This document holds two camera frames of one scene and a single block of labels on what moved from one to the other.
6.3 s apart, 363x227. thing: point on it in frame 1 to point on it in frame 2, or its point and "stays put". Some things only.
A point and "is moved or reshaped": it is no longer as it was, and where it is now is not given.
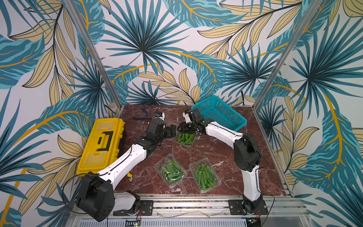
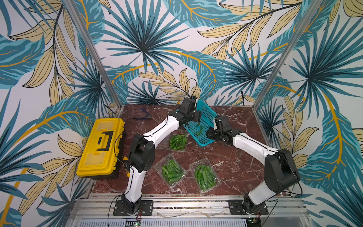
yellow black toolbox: x=103 y=146 stays put
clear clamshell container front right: x=205 y=175 stays put
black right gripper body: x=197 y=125 to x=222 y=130
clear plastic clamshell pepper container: x=185 y=139 is moved or reshaped
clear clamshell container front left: x=170 y=170 stays put
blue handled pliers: x=146 y=117 stays put
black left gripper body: x=166 y=133 to x=194 y=115
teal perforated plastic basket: x=215 y=108 is moved or reshaped
